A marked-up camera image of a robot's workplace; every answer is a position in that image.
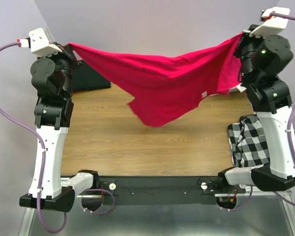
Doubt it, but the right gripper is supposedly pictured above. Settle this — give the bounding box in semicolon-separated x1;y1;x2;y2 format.
233;24;272;84

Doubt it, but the pink red t-shirt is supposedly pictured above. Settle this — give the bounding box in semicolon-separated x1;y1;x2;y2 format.
71;34;241;127

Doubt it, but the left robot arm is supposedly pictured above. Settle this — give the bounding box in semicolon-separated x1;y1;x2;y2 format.
19;42;99;212

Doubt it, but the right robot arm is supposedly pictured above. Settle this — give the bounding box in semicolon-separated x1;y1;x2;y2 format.
215;25;295;193

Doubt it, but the folded black t-shirt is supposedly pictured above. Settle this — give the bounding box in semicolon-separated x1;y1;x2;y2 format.
72;55;111;92

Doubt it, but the white plastic laundry basket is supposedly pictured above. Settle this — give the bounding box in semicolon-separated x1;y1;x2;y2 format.
202;84;246;98

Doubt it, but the black white checkered cloth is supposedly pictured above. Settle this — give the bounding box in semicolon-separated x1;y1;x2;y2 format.
227;115;270;168

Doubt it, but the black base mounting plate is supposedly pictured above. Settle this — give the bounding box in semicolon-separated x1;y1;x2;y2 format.
71;176;246;207

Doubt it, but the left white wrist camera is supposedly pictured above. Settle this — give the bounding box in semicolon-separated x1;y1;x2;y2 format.
17;28;62;58

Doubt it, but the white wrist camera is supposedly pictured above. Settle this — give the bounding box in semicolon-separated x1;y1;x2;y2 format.
17;28;62;58
242;7;290;38

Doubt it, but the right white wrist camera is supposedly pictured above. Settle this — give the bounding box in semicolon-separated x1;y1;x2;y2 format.
242;7;290;38

